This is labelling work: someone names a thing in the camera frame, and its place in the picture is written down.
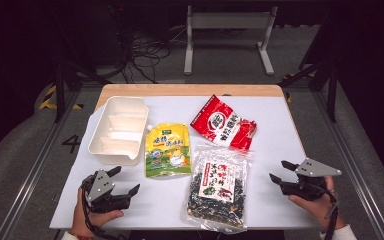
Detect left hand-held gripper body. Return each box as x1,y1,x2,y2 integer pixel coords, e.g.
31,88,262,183
81,168,132,214

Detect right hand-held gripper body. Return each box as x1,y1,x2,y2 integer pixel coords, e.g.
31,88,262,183
279,157,343,202

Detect white plastic divided container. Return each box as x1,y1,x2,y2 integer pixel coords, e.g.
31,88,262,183
87,95,150,166

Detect clear dried seaweed packet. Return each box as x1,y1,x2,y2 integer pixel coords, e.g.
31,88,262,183
180,144,252,234

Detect red white snack packet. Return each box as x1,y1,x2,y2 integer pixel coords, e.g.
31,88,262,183
189,94,258,152

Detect person's right hand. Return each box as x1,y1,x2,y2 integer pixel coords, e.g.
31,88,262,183
287,175,347,231

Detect person's left hand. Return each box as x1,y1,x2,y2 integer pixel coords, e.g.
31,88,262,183
69,187,125,239

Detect white table mat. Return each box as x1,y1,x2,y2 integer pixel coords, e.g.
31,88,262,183
49,95,318,231

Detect yellow green spout pouch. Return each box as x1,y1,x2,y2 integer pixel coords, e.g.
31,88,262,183
144,122,193,179

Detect black metal stand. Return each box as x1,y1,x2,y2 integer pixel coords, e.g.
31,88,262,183
277,58,340,124
53,58,112,124

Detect yellow black hazard tape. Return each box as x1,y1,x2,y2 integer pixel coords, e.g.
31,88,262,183
38,84,84,111

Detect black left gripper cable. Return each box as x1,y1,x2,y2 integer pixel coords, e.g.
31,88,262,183
80,178,128,240

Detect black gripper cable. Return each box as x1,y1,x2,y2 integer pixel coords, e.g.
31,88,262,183
80,178,128,240
308,182,340,240

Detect aluminium floor rail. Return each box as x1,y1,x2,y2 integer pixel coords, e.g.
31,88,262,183
0,89,82,240
313,89,384,240

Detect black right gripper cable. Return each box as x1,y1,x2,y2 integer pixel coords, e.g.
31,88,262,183
308,182,340,240

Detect red bracelet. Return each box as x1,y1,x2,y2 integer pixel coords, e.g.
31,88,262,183
69,232,95,240

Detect bundle of black floor cables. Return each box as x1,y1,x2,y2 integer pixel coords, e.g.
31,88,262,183
118,29,173,84

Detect white metal stand frame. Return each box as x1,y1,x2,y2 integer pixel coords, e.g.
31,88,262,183
183,5,279,76

